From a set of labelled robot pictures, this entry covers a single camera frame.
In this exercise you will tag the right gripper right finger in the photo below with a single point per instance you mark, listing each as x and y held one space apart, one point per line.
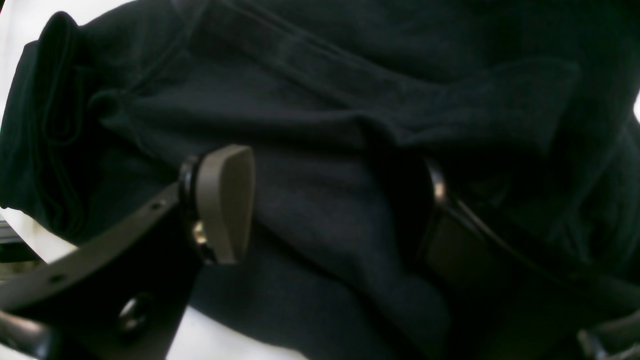
519 301

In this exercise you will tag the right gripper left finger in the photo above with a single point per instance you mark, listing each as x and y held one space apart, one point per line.
122 295

